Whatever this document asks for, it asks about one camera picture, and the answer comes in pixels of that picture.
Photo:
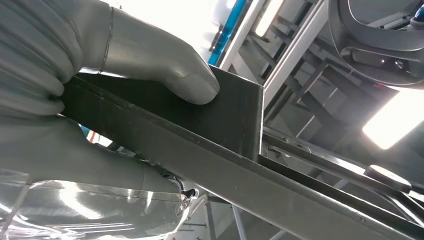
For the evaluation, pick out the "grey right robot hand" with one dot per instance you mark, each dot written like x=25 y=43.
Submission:
x=82 y=165

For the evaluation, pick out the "grey robot head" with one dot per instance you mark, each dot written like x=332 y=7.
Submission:
x=364 y=43

